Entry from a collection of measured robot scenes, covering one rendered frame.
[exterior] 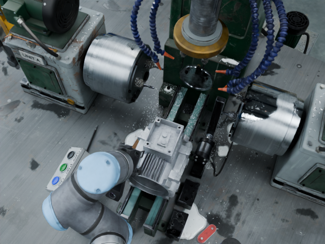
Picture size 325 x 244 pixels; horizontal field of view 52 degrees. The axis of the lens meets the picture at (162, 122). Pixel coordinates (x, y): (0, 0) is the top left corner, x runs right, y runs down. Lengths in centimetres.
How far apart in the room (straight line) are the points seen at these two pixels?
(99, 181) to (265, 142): 67
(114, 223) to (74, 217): 11
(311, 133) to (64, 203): 81
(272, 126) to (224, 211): 41
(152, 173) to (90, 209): 32
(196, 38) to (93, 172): 54
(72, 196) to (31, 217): 65
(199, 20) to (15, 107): 100
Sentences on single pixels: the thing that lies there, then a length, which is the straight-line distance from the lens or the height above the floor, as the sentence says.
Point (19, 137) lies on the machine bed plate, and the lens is 161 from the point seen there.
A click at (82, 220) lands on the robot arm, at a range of 86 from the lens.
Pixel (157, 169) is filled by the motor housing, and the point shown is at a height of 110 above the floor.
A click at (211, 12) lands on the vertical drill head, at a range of 103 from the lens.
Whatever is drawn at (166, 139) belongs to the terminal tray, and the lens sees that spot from 113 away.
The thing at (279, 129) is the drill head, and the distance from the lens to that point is 122.
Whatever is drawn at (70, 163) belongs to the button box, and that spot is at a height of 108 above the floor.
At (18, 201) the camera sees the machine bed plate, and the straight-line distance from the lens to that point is 150.
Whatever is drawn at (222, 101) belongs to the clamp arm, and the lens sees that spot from 108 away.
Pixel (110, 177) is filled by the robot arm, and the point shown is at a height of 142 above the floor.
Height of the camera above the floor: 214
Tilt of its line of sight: 61 degrees down
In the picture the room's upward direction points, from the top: 3 degrees clockwise
